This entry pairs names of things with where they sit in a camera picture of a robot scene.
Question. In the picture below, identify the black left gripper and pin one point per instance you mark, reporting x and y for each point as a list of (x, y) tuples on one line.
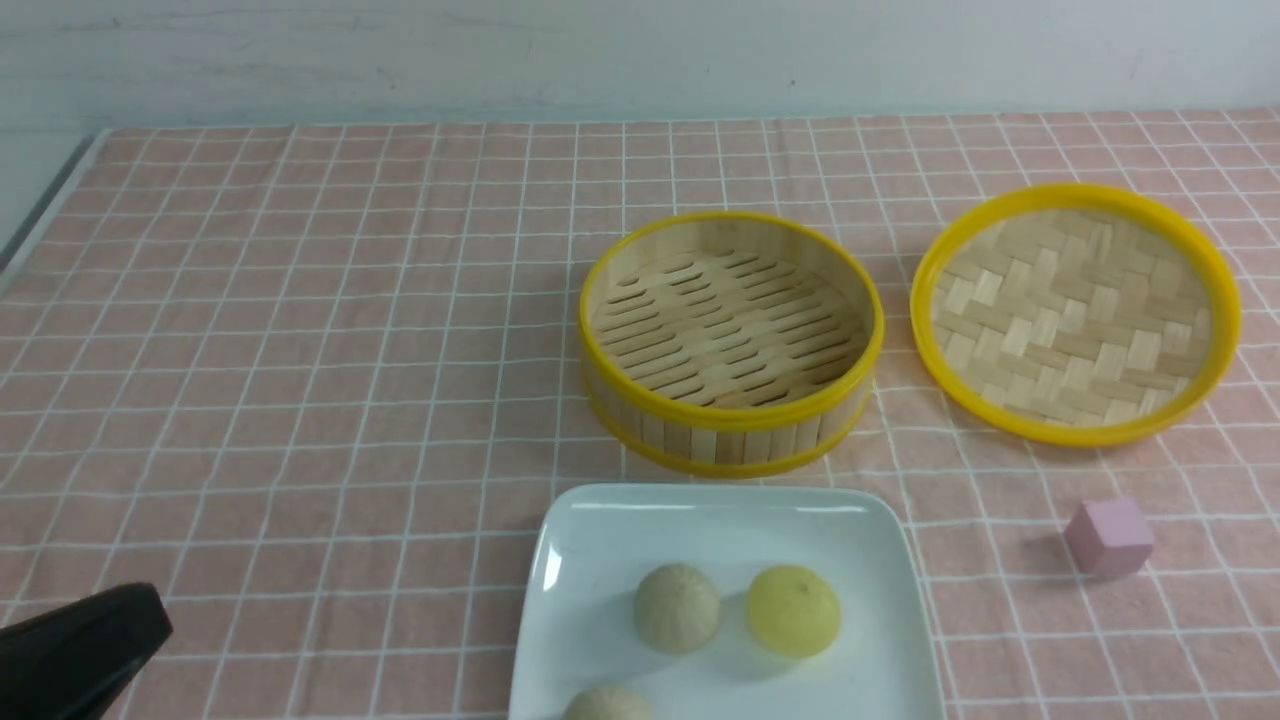
[(72, 662)]

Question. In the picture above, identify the white steamed bun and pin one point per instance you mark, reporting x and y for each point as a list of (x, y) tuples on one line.
[(608, 702), (676, 609)]

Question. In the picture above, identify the yellow steamed bun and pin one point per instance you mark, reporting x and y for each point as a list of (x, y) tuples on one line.
[(792, 611)]

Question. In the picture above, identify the white square plate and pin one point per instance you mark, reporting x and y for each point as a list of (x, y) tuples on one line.
[(597, 542)]

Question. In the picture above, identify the pink checkered tablecloth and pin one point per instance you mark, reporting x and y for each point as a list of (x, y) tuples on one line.
[(319, 384)]

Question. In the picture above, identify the bamboo steamer basket yellow rim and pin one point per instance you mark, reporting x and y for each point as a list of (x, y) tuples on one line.
[(729, 345)]

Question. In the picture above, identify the pink cube block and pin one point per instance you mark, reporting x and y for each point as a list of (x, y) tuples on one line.
[(1109, 538)]

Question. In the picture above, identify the woven bamboo steamer lid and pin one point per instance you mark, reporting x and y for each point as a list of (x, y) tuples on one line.
[(1075, 315)]

